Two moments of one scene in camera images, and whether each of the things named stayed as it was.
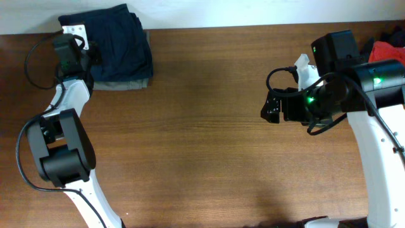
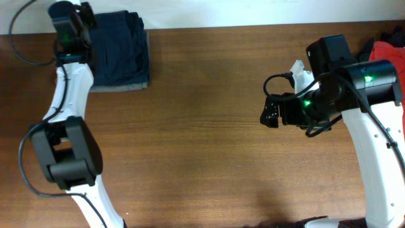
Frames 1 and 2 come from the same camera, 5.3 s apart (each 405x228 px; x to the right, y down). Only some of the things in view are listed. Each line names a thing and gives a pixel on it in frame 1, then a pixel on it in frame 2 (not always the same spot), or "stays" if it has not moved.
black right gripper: (290, 113) stays
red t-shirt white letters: (382, 50) stays
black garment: (394, 35) stays
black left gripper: (95, 59) to (87, 14)
